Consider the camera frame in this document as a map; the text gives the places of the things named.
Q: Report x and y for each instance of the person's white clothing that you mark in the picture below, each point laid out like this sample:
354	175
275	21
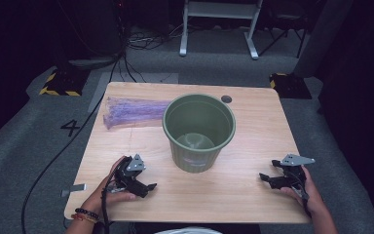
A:
188	231

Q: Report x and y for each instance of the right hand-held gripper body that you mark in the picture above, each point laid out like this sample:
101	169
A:
294	160

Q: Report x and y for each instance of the person's right hand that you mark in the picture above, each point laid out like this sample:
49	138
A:
315	198

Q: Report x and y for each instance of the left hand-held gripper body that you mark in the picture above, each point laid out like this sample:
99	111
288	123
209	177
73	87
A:
135	163

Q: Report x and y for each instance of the person's left hand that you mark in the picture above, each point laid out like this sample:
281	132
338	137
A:
97	198

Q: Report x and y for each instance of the green plastic trash bin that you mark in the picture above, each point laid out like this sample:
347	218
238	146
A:
198	130

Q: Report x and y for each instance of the black yellow striped stand base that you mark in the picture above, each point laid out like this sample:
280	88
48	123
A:
290	86
65	84

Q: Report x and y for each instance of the round black table grommet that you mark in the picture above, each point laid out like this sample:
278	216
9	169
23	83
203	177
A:
226	99

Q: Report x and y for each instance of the grey column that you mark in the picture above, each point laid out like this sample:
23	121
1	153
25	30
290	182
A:
321	35

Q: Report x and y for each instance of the grey table foot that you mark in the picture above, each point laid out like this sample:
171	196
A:
76	188

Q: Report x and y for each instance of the white metal desk frame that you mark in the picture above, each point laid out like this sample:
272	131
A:
219	9

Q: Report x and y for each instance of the purple plastic trash bag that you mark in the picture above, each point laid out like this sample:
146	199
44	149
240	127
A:
133	110

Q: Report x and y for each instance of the black tripod stand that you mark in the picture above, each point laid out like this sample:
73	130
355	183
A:
285	22

